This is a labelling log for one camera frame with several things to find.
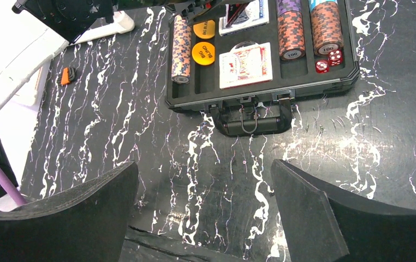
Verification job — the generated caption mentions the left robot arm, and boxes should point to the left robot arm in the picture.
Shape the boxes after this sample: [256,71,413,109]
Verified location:
[0,1,170,197]

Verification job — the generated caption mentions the black poker set case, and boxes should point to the black poker set case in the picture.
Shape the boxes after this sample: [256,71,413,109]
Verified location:
[165,1,360,137]

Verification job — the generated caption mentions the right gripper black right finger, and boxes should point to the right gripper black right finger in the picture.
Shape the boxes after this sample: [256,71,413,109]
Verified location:
[271,159,416,261]

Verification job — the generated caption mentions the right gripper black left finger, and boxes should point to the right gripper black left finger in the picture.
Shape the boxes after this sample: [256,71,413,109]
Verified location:
[0,162,138,261]

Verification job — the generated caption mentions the orange poker chip stack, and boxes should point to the orange poker chip stack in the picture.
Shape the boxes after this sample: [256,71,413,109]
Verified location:
[174,15,192,46]

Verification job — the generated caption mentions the brown chip stack in case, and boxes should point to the brown chip stack in case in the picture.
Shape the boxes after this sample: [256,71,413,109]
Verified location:
[310,2,344,56]

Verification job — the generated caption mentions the purple chip stack in case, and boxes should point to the purple chip stack in case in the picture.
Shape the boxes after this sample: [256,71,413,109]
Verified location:
[276,0,306,61]

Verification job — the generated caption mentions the white pvc pipe frame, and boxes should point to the white pvc pipe frame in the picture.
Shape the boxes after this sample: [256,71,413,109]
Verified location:
[70,11,135,45]

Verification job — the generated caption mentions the blue chip stack in case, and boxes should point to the blue chip stack in case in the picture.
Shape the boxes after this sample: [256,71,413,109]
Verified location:
[308,0,338,11]

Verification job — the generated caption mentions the blue playing card deck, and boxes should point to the blue playing card deck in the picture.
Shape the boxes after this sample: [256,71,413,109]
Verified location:
[218,0,270,36]

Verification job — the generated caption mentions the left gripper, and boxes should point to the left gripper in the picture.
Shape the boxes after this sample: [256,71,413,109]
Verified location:
[110,0,212,19]

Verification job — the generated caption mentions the red dice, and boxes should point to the red dice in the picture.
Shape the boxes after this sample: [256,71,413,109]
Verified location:
[315,49,343,73]

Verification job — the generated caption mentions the red playing card deck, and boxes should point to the red playing card deck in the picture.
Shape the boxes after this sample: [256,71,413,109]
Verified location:
[218,43,274,90]

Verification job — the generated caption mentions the red all-in triangle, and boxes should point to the red all-in triangle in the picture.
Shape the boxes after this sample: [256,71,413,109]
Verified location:
[224,2,249,28]

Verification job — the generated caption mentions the yellow big blind button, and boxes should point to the yellow big blind button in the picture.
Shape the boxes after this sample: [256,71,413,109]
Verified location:
[192,41,216,66]
[192,20,216,40]

